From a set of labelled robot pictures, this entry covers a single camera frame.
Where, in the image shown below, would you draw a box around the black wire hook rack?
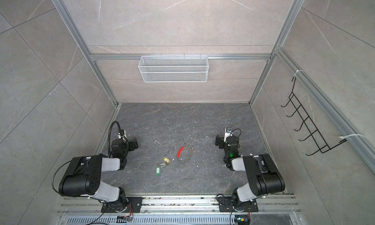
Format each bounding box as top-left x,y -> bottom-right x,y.
280,77 -> 347,156

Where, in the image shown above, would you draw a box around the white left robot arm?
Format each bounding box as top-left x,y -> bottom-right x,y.
58,139 -> 138,213

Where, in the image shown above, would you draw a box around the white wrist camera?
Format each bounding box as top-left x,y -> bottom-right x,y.
224,126 -> 233,142
118,129 -> 128,143

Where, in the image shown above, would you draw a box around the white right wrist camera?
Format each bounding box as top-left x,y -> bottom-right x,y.
224,126 -> 233,142

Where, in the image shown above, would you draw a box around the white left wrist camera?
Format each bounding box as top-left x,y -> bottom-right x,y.
118,129 -> 128,143

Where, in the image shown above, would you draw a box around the aluminium frame profiles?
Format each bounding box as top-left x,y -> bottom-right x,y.
51,0 -> 375,171

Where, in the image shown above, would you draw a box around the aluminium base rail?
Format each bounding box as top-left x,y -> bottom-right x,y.
52,194 -> 306,225

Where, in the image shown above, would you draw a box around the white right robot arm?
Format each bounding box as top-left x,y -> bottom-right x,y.
215,134 -> 285,209

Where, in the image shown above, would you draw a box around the black corrugated cable conduit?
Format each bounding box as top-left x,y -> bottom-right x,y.
107,120 -> 122,158

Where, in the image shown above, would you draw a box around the white wire mesh basket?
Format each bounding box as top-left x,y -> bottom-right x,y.
138,55 -> 209,83

